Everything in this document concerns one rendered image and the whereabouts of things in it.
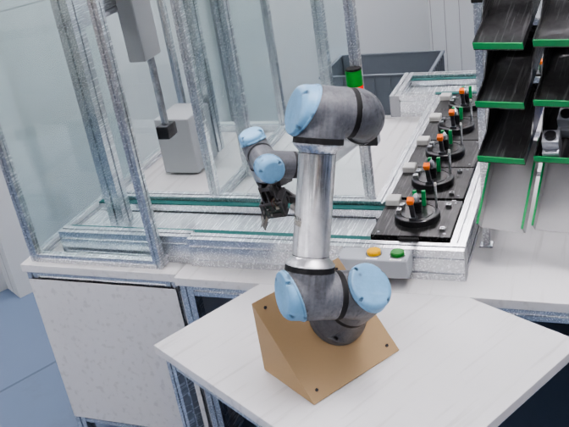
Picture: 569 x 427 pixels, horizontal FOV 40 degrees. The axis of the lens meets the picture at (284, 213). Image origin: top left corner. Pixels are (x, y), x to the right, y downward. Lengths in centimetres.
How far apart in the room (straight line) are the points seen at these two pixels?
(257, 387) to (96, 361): 111
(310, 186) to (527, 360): 70
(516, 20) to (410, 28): 421
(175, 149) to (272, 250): 98
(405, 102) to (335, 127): 186
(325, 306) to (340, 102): 46
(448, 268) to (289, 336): 58
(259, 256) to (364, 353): 61
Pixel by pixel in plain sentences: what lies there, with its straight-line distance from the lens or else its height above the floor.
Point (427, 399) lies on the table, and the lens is 193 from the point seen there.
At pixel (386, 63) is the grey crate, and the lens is 472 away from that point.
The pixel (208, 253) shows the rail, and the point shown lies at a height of 91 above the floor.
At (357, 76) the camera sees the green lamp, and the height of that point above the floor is 139.
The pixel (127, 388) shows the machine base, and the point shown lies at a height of 35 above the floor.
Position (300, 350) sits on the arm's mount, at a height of 95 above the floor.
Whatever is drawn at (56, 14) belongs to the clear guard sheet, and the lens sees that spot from 247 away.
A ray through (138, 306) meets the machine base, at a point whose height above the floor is 72.
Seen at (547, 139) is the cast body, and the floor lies 126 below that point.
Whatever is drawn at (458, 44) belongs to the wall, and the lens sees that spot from 645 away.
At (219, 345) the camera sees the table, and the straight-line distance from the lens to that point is 221.
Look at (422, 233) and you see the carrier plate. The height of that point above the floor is 97.
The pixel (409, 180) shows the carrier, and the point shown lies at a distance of 272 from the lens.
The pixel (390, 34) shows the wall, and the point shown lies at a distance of 625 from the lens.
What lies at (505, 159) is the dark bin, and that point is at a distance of 225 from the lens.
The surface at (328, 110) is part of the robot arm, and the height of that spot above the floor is 154.
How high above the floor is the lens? 210
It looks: 26 degrees down
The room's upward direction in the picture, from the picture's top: 9 degrees counter-clockwise
